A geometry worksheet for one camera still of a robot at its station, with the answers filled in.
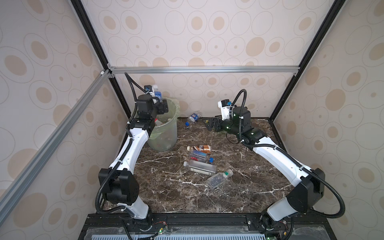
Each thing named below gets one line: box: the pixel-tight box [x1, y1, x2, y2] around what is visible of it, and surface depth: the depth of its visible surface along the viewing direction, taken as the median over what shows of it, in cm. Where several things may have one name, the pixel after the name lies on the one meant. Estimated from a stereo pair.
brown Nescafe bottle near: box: [186, 144, 211, 154], surface depth 99 cm
